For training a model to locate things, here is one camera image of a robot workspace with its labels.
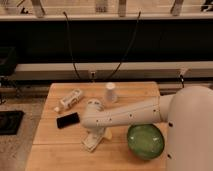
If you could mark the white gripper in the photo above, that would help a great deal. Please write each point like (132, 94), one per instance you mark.
(101, 132)

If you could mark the white sponge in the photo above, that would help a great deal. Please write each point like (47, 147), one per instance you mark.
(92, 141)

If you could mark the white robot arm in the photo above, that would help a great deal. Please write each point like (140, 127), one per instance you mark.
(189, 116)

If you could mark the green ceramic bowl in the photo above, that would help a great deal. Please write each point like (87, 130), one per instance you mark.
(145, 141)

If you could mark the white paper cup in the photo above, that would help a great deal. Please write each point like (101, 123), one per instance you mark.
(110, 92)

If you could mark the black smartphone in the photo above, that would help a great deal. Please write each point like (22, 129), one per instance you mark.
(67, 120)

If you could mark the black floor mat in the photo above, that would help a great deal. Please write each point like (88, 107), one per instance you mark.
(10, 122)

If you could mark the dark chair at left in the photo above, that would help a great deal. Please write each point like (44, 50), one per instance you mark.
(8, 63)

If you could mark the white wall power outlet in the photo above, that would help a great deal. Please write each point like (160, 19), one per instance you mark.
(92, 74)

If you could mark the right wall outlet with plug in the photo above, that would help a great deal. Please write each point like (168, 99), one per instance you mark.
(181, 76)

